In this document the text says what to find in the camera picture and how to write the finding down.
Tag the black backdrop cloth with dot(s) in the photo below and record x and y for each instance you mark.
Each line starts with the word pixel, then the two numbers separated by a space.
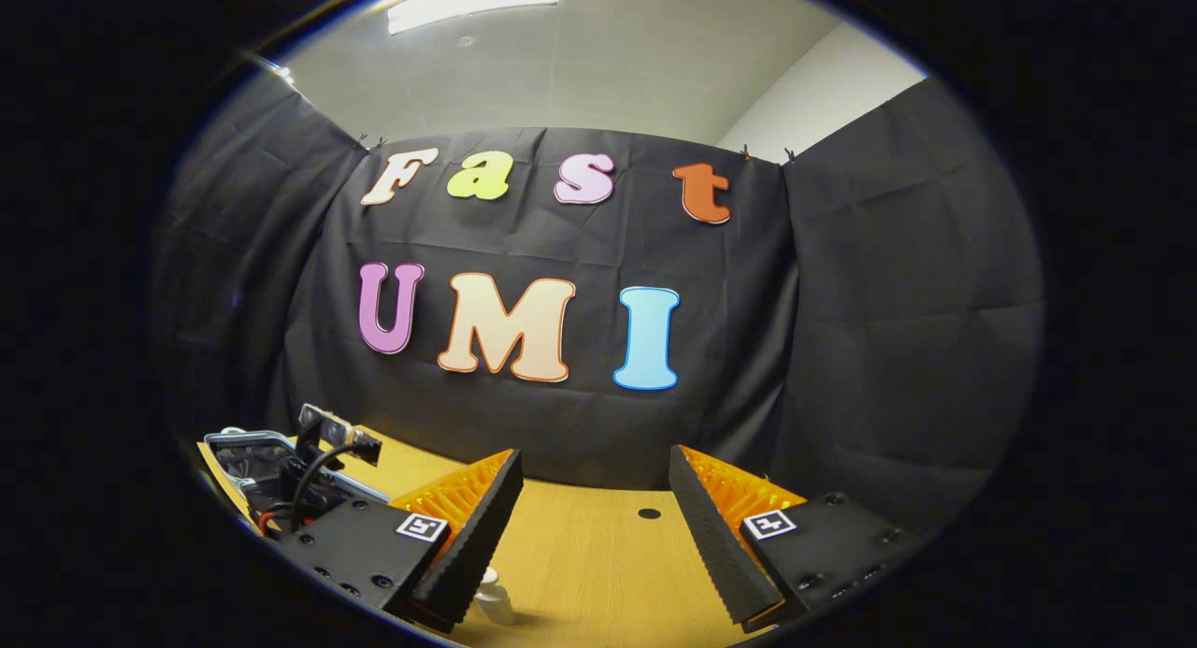
pixel 561 424

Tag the white pump bottle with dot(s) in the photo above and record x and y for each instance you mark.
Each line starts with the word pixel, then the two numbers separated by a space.
pixel 494 606

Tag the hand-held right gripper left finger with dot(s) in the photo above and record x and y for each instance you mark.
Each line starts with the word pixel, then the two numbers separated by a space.
pixel 477 536

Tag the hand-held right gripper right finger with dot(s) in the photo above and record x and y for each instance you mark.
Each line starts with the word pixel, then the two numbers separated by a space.
pixel 715 540

